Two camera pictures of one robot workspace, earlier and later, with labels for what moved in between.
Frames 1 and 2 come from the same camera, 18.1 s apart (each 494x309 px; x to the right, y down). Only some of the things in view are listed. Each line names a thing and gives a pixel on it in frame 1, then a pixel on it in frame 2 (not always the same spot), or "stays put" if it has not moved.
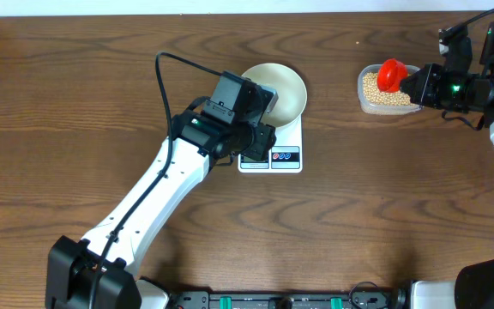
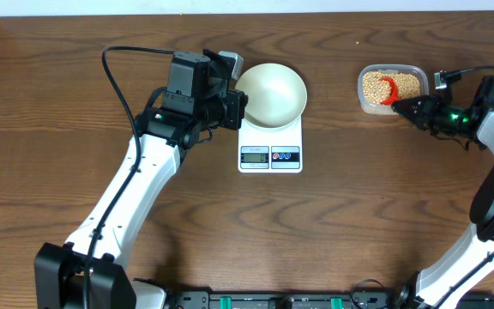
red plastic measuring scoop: (389, 75) to (394, 90)
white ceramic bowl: (291, 89) stays put
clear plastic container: (372, 100) stays put
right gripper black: (424, 94) to (424, 116)
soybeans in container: (373, 95) stays put
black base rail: (286, 299) stays put
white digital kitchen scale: (285, 156) stays put
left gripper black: (261, 144) to (234, 101)
